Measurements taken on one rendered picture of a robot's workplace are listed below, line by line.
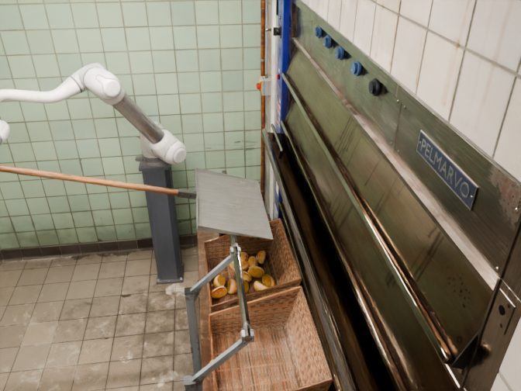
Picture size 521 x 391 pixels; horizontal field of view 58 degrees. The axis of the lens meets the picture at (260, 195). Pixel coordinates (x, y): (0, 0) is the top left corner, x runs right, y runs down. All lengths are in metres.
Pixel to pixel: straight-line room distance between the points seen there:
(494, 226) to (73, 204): 3.40
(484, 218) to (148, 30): 2.73
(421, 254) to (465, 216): 0.19
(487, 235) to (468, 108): 0.23
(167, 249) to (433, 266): 2.65
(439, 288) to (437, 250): 0.08
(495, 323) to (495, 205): 0.20
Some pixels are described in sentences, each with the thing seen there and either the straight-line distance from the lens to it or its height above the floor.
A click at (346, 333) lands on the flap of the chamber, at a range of 1.44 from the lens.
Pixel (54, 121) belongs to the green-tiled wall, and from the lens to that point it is 3.63.
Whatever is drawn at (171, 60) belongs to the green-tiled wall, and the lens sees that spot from 3.36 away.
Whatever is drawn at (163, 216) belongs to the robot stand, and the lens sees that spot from 3.35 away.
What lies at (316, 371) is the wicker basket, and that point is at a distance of 2.16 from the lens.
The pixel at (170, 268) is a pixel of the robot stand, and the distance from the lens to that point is 3.63.
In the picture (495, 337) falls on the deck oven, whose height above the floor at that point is 1.83.
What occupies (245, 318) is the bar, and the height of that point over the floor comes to 1.18.
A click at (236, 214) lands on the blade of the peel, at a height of 1.17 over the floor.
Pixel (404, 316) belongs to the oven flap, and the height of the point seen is 1.56.
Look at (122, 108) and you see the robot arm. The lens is 2.71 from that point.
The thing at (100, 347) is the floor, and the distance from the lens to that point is 3.39.
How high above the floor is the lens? 2.46
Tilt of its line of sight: 32 degrees down
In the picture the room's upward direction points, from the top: straight up
